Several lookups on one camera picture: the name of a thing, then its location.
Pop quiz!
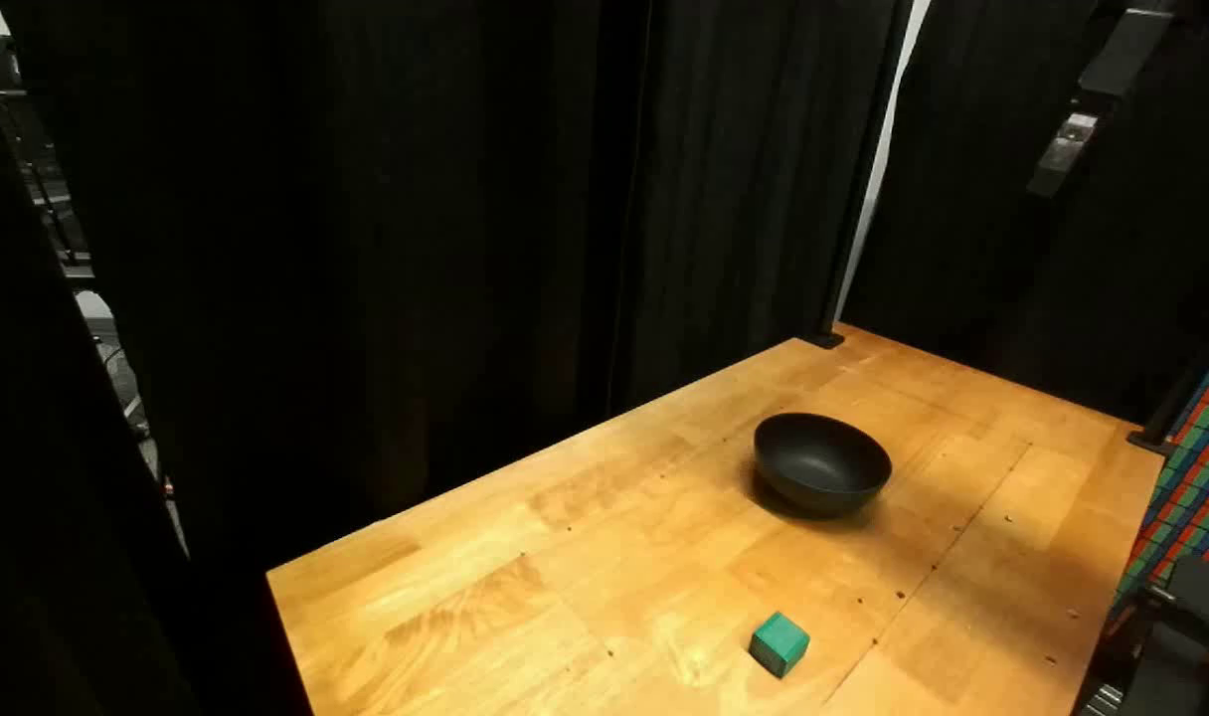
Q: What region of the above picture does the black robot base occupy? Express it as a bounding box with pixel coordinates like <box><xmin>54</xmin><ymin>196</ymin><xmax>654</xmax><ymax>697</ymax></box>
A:
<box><xmin>1069</xmin><ymin>555</ymin><xmax>1209</xmax><ymax>716</ymax></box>

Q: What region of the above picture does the black bowl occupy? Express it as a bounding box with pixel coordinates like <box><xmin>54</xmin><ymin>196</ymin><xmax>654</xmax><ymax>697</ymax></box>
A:
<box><xmin>750</xmin><ymin>409</ymin><xmax>894</xmax><ymax>518</ymax></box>

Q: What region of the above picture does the green cube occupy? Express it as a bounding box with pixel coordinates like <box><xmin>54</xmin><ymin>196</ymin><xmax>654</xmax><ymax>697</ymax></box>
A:
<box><xmin>745</xmin><ymin>608</ymin><xmax>816</xmax><ymax>680</ymax></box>

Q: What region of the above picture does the black curtain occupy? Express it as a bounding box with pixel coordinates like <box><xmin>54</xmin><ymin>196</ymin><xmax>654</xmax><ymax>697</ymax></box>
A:
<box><xmin>0</xmin><ymin>0</ymin><xmax>1209</xmax><ymax>716</ymax></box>

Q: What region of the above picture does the white vertical pole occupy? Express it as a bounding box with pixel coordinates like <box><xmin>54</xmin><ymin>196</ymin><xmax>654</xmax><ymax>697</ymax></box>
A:
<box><xmin>825</xmin><ymin>0</ymin><xmax>935</xmax><ymax>333</ymax></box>

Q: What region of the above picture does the colourful checkered board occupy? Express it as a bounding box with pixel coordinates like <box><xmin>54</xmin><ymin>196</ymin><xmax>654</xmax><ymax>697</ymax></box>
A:
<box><xmin>1113</xmin><ymin>332</ymin><xmax>1209</xmax><ymax>608</ymax></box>

